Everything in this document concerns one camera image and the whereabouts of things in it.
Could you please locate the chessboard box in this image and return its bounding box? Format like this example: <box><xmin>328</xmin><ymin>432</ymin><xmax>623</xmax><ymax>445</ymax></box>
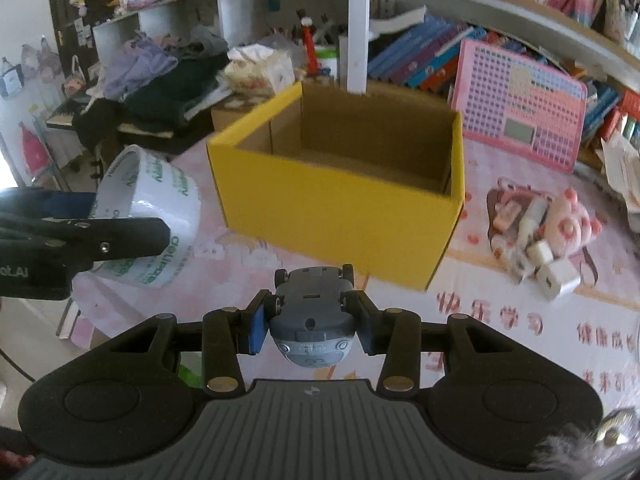
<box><xmin>210</xmin><ymin>94</ymin><xmax>267</xmax><ymax>132</ymax></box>

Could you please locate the tissue box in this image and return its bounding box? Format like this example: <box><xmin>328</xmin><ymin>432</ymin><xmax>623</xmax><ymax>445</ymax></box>
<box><xmin>224</xmin><ymin>44</ymin><xmax>296</xmax><ymax>98</ymax></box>

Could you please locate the white bookshelf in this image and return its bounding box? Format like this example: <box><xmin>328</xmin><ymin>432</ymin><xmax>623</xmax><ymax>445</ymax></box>
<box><xmin>92</xmin><ymin>0</ymin><xmax>639</xmax><ymax>91</ymax></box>

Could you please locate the pink keyboard learning toy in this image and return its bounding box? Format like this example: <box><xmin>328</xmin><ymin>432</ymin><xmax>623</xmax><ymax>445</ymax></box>
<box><xmin>450</xmin><ymin>39</ymin><xmax>588</xmax><ymax>174</ymax></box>

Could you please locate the clear packing tape roll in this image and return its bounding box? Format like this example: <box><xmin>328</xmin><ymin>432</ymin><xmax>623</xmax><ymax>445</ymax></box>
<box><xmin>90</xmin><ymin>145</ymin><xmax>202</xmax><ymax>288</ymax></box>

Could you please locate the red white glue bottle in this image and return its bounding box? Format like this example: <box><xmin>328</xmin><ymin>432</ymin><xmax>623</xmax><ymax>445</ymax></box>
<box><xmin>297</xmin><ymin>10</ymin><xmax>320</xmax><ymax>76</ymax></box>

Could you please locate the stack of papers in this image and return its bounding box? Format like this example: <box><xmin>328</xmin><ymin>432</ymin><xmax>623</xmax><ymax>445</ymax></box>
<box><xmin>601</xmin><ymin>132</ymin><xmax>640</xmax><ymax>234</ymax></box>

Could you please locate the pile of clothes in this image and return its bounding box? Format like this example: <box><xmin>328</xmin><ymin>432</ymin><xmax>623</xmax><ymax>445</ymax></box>
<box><xmin>72</xmin><ymin>25</ymin><xmax>229</xmax><ymax>155</ymax></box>

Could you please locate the row of blue books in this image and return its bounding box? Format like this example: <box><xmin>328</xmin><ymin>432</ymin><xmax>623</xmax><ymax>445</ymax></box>
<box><xmin>368</xmin><ymin>14</ymin><xmax>488</xmax><ymax>89</ymax></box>

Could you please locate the grey toy car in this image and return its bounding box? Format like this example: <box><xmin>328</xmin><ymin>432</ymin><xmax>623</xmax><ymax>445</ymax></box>
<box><xmin>265</xmin><ymin>263</ymin><xmax>356</xmax><ymax>368</ymax></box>

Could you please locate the white spray bottle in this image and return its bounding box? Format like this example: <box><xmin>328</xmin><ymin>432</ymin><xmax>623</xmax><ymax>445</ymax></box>
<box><xmin>516</xmin><ymin>197</ymin><xmax>549</xmax><ymax>249</ymax></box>

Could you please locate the yellow cardboard box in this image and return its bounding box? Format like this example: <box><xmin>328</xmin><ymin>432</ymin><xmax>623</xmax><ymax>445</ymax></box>
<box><xmin>207</xmin><ymin>81</ymin><xmax>465</xmax><ymax>290</ymax></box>

